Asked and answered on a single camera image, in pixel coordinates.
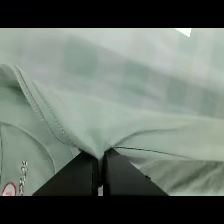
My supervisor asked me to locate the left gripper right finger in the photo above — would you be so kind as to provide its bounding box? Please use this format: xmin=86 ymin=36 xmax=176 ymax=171
xmin=102 ymin=147 xmax=169 ymax=197

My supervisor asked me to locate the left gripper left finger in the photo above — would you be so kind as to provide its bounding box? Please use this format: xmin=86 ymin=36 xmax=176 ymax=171
xmin=32 ymin=150 xmax=100 ymax=197

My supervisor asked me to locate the pale green T-shirt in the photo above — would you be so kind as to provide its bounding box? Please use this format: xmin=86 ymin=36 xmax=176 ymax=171
xmin=0 ymin=63 xmax=224 ymax=197

